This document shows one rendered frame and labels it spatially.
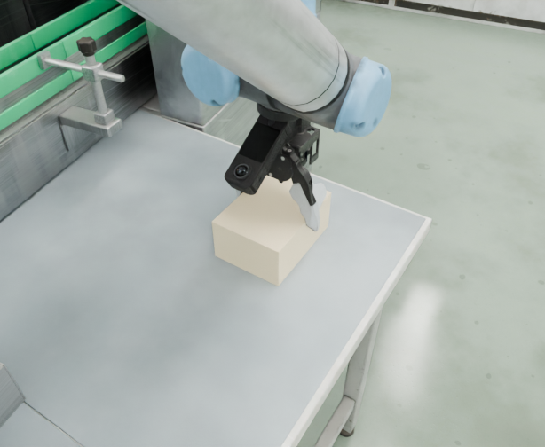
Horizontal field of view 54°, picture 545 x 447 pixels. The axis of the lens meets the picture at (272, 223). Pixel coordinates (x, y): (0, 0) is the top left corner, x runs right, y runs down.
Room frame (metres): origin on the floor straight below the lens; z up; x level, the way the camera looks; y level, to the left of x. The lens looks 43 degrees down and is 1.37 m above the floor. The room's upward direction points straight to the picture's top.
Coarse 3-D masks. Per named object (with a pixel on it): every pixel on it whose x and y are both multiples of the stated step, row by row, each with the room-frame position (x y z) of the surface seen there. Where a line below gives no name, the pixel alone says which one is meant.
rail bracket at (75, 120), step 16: (80, 48) 0.81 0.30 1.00; (96, 48) 0.82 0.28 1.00; (48, 64) 0.86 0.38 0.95; (64, 64) 0.84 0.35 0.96; (96, 64) 0.82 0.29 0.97; (96, 80) 0.81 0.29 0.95; (96, 96) 0.81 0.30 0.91; (64, 112) 0.85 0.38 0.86; (80, 112) 0.85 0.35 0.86; (96, 112) 0.82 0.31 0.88; (112, 112) 0.82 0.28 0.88; (64, 128) 0.84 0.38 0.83; (80, 128) 0.82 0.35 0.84; (96, 128) 0.81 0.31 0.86; (112, 128) 0.80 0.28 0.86
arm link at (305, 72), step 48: (144, 0) 0.29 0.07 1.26; (192, 0) 0.30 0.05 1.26; (240, 0) 0.33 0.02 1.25; (288, 0) 0.38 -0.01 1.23; (240, 48) 0.34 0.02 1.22; (288, 48) 0.37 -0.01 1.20; (336, 48) 0.44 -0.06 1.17; (288, 96) 0.40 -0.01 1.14; (336, 96) 0.44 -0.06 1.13; (384, 96) 0.47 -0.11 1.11
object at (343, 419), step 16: (368, 336) 0.64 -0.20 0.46; (368, 352) 0.65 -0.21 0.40; (352, 368) 0.65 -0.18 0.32; (368, 368) 0.67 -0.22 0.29; (352, 384) 0.65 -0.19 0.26; (352, 400) 0.64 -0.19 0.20; (336, 416) 0.60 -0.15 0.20; (352, 416) 0.64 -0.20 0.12; (336, 432) 0.56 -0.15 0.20; (352, 432) 0.66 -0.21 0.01
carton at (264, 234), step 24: (264, 192) 0.66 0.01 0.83; (288, 192) 0.66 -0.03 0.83; (240, 216) 0.60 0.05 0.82; (264, 216) 0.60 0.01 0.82; (288, 216) 0.60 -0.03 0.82; (216, 240) 0.59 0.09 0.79; (240, 240) 0.57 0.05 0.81; (264, 240) 0.55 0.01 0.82; (288, 240) 0.55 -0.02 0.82; (312, 240) 0.62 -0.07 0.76; (240, 264) 0.57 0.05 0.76; (264, 264) 0.54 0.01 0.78; (288, 264) 0.55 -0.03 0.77
